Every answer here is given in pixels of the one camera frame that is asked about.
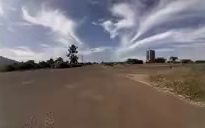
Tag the dry grass verge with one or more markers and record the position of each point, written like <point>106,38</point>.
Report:
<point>186,81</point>

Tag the reddish-brown asphalt road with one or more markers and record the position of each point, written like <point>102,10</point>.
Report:
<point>90,100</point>

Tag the tall building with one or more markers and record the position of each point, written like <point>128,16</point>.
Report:
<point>150,55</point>

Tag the tall lone tree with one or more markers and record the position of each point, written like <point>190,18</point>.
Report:
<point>72,54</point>

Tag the green bushes on verge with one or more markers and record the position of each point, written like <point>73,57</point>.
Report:
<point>134,61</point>

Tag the hill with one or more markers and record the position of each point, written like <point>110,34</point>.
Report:
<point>0,60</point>

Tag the row of dark bushes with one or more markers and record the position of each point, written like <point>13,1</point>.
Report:
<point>33,64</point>

